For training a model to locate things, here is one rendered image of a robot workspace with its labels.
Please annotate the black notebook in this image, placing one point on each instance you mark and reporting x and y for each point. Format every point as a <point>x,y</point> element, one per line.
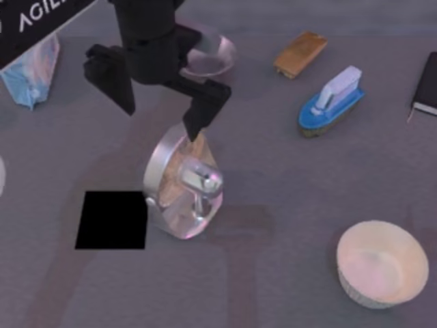
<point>425,85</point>

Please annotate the clear glass bowl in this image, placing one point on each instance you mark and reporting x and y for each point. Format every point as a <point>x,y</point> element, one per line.
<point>213,56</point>

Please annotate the black square patch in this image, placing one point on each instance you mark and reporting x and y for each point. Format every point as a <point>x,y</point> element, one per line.
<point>112,220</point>

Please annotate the blue and white scrub brush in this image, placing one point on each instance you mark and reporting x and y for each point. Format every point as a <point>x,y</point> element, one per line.
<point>329,104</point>

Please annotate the brown wooden block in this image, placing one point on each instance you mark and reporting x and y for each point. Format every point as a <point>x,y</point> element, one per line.
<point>300,54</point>

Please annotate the white ribbed bowl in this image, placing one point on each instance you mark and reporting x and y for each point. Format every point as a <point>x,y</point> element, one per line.
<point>380,264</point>

